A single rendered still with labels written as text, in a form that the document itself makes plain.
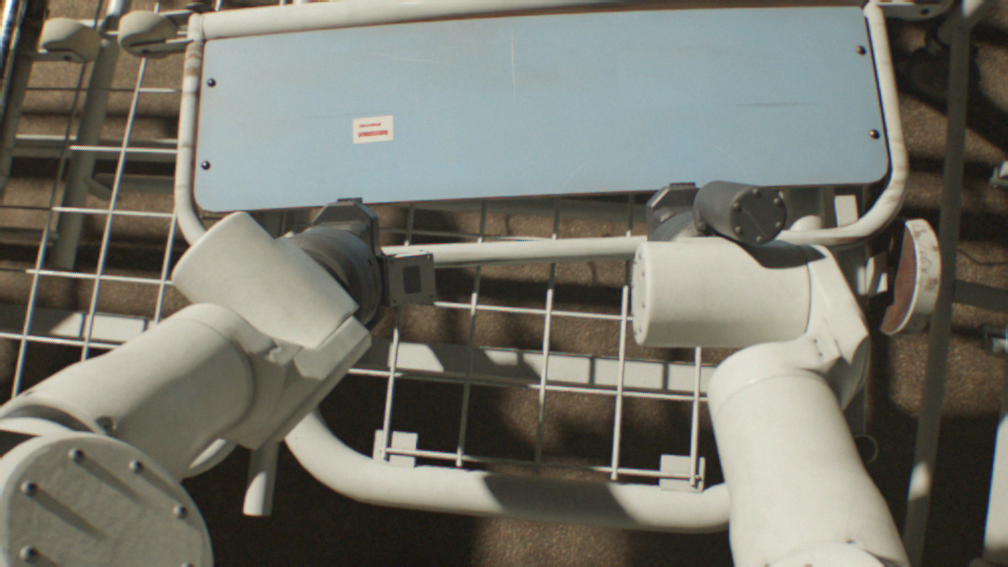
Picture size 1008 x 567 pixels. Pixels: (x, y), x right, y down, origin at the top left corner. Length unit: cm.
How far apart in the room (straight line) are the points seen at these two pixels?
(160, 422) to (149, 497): 7
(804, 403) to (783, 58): 49
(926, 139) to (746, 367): 111
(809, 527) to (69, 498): 27
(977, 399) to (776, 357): 102
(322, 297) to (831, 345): 30
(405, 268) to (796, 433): 38
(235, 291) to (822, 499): 34
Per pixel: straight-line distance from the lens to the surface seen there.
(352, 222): 64
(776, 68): 80
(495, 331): 122
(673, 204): 64
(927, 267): 78
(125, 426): 32
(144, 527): 26
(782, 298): 45
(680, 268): 44
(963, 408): 138
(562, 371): 76
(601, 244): 71
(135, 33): 89
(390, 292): 64
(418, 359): 77
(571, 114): 74
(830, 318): 43
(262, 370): 40
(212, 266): 47
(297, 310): 46
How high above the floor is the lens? 121
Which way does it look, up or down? 78 degrees down
